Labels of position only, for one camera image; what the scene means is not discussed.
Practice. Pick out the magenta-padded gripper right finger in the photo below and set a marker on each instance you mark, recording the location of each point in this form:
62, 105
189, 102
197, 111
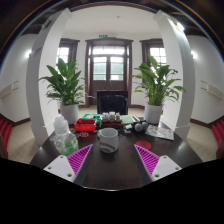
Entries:
165, 166

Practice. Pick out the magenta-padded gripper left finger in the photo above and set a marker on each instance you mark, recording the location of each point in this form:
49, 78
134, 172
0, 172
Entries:
61, 166

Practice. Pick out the clear bottle with green drink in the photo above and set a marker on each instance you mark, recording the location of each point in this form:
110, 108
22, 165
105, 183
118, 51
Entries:
65, 141

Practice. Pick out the flat round red coaster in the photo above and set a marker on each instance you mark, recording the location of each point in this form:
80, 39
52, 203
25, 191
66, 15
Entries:
143, 145

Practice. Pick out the printed paper leaflet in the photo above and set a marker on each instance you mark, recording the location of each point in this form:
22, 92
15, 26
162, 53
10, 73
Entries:
160, 132

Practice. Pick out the round magenta sticker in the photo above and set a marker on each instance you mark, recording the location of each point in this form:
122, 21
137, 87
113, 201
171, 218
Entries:
84, 134

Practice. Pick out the small grey sphere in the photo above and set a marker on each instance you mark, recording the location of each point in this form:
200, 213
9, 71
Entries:
138, 127
145, 125

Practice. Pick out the red plastic basket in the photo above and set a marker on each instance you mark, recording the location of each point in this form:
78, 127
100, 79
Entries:
85, 125

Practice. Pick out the small white box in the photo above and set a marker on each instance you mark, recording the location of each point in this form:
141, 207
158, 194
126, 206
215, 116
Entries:
128, 128

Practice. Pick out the white ceramic mug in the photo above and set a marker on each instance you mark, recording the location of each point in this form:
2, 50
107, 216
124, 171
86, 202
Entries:
108, 140

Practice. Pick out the green flat box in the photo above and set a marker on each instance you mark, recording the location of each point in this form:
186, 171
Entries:
91, 116

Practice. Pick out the green notebook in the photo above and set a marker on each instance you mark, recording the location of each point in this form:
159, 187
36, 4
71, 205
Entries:
127, 119

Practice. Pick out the red carpeted stairs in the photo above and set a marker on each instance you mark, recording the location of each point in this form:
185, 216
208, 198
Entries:
5, 131
218, 133

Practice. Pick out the tray of small jars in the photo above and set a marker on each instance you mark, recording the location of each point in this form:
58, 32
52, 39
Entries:
111, 120

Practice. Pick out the potted plant in white pot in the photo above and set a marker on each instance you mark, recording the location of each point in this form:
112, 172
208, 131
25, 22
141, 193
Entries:
65, 86
156, 85

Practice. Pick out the black office chair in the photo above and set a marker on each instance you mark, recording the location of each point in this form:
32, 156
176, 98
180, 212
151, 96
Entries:
112, 102

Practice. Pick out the dark wooden glazed door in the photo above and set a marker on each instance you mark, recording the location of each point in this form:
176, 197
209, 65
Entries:
108, 66

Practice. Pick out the dark framed window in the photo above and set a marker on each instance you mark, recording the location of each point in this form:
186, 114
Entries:
157, 53
63, 53

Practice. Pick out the green exit sign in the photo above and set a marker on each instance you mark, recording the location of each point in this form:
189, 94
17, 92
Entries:
103, 35

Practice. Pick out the wall lamp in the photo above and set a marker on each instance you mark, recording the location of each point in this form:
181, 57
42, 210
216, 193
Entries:
193, 54
28, 53

